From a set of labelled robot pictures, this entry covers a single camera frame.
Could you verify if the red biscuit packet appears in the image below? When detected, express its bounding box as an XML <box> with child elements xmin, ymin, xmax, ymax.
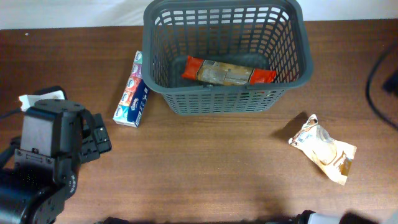
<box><xmin>181</xmin><ymin>56</ymin><xmax>277</xmax><ymax>86</ymax></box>

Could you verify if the beige snack wrapper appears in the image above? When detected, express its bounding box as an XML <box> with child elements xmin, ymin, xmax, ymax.
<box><xmin>19</xmin><ymin>90</ymin><xmax>66</xmax><ymax>112</ymax></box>

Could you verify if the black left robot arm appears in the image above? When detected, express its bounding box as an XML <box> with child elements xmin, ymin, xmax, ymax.
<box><xmin>1</xmin><ymin>99</ymin><xmax>111</xmax><ymax>224</ymax></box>

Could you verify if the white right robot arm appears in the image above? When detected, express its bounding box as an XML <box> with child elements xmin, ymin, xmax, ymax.
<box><xmin>293</xmin><ymin>210</ymin><xmax>381</xmax><ymax>224</ymax></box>

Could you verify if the Kleenex tissue multipack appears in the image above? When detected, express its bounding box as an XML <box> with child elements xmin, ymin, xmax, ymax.
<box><xmin>113</xmin><ymin>51</ymin><xmax>150</xmax><ymax>128</ymax></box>

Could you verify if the grey plastic basket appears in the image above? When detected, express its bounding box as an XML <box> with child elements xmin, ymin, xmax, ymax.
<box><xmin>142</xmin><ymin>0</ymin><xmax>313</xmax><ymax>115</ymax></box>

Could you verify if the beige snack bag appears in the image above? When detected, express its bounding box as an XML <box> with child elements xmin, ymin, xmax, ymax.
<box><xmin>289</xmin><ymin>114</ymin><xmax>357</xmax><ymax>185</ymax></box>

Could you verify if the black cable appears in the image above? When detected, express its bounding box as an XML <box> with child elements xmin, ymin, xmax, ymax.
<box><xmin>365</xmin><ymin>43</ymin><xmax>398</xmax><ymax>131</ymax></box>

